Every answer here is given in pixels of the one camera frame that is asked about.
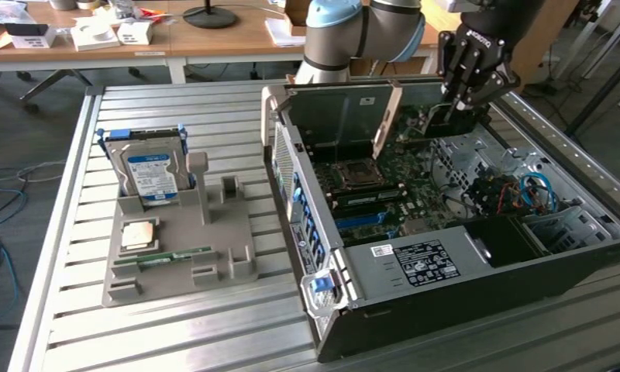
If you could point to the white box with tape roll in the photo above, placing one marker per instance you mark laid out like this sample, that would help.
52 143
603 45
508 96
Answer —
94 42

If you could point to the grey cup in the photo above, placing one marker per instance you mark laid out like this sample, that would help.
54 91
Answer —
61 4

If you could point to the brown cardboard box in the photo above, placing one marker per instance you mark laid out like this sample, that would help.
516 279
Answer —
295 11

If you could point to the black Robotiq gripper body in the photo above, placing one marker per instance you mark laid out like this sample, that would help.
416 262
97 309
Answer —
496 27

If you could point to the orange small item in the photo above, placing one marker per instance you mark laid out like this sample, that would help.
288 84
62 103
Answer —
152 14

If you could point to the CPU chip with metal lid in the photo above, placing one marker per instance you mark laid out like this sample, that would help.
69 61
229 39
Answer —
136 234

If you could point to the white box with black lid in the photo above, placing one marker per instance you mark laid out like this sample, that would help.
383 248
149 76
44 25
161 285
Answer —
30 40

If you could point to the graphics card with metal bracket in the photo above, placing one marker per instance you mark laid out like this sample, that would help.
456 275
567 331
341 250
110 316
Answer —
444 126

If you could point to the green RAM stick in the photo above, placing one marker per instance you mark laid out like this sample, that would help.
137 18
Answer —
160 257

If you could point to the metal disk bay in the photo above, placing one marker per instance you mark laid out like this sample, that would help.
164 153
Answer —
563 228

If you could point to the beige tape roll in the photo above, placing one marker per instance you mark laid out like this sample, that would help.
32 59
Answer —
88 4

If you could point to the blue release latch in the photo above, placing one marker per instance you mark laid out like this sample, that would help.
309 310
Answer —
320 284

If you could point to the white wall socket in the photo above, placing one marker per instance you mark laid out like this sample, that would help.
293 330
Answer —
549 57

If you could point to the stack of white papers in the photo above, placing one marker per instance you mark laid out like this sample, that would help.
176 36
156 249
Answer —
284 35

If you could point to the green motherboard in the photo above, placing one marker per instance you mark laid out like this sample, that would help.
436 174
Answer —
423 201

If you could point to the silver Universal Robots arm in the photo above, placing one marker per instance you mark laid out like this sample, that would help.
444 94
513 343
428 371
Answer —
336 38

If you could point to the CPU socket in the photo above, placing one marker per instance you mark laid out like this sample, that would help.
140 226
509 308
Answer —
359 172

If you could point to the wooden cabinet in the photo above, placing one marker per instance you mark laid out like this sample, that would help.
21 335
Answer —
532 54

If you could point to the grey power supply unit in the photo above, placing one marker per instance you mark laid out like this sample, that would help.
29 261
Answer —
372 271

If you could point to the crumpled plastic packaging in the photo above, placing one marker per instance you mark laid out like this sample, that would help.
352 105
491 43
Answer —
124 8

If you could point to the hard disk in blue carrier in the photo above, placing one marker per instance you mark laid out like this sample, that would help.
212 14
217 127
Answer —
149 170

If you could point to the grey plastic parts rack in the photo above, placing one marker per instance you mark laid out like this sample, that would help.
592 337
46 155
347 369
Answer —
180 240

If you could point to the metal drive cage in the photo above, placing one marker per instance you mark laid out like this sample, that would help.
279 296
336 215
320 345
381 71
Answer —
460 155

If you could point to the black round lamp base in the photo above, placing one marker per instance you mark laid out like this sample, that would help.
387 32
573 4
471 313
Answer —
209 19

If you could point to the black slanted pole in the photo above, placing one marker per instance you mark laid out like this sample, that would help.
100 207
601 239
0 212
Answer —
600 92

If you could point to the open black PC case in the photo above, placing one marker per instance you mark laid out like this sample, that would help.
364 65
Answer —
444 310

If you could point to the small white labelled box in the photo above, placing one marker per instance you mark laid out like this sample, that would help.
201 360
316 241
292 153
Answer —
133 35

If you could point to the clear plastic bag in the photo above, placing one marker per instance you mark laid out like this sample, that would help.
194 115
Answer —
5 13

